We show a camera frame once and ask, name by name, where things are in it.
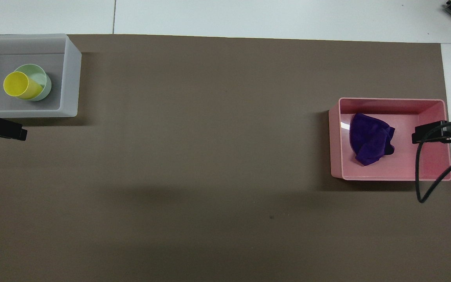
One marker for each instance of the pink plastic box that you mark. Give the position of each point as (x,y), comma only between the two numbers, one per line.
(405,164)

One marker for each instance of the white translucent plastic box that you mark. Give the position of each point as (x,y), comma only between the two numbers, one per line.
(69,78)

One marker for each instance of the purple crumpled cloth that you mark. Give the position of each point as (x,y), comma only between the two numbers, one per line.
(368,137)

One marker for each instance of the light green plastic cup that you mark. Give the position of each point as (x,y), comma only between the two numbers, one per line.
(40,74)

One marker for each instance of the yellow plastic cup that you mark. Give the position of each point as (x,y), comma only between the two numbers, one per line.
(16,84)

